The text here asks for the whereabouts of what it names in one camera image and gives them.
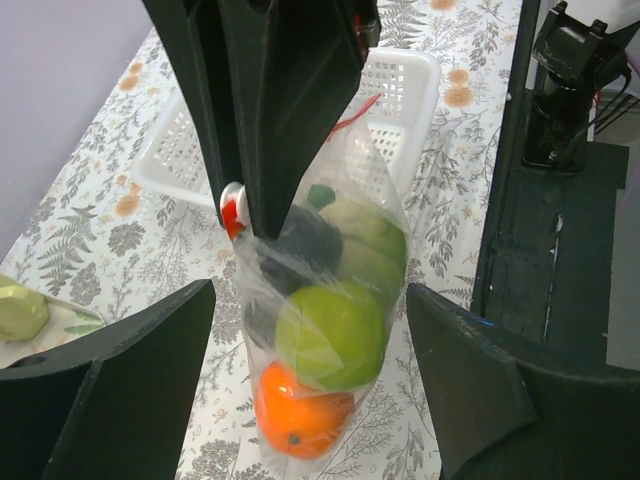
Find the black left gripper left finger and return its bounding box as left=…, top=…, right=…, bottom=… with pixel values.
left=1, top=279, right=216, bottom=479

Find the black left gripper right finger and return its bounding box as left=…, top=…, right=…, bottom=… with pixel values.
left=406, top=283, right=639, bottom=479

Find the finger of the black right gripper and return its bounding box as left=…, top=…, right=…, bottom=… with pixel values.
left=143, top=0, right=243, bottom=190
left=214, top=1, right=375, bottom=239

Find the fake dark purple plum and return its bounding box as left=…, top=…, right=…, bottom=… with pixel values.
left=257, top=205, right=343, bottom=296

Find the clear zip top bag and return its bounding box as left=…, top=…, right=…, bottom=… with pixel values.
left=220, top=96, right=408, bottom=479

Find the fake green cucumber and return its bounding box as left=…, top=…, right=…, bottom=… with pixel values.
left=306, top=183, right=336, bottom=210

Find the fake orange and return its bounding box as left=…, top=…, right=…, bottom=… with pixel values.
left=254, top=361, right=355, bottom=460

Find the fake green cabbage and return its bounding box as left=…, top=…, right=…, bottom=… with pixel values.
left=320, top=198, right=407, bottom=310

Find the floral serving tray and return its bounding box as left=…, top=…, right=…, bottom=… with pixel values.
left=1, top=299, right=106, bottom=350

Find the white plastic basket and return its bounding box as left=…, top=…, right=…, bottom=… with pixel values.
left=131, top=47, right=441, bottom=209

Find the pale yellow mug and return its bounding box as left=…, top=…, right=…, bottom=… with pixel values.
left=1, top=275, right=50, bottom=342

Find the floral tablecloth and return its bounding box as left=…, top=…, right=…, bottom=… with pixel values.
left=2, top=1, right=522, bottom=479

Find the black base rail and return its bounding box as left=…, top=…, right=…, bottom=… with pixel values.
left=471, top=1, right=639, bottom=363

